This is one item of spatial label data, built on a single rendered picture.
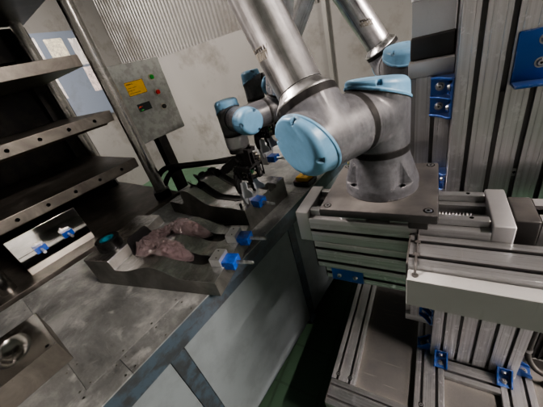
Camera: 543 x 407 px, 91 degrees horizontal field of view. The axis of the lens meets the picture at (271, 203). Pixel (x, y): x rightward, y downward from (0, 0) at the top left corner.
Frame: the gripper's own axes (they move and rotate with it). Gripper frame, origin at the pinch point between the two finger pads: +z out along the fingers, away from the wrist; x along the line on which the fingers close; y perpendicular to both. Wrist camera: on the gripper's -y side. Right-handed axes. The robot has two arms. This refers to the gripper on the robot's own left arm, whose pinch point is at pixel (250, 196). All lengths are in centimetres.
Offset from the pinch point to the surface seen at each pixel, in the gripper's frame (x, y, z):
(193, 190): -4.7, -27.7, -2.2
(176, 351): -50, 4, 22
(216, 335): -37.6, 4.0, 31.5
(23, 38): 4, -140, -82
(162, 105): 33, -84, -32
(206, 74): 192, -219, -36
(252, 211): -3.5, 2.2, 4.2
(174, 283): -39.2, -1.1, 7.0
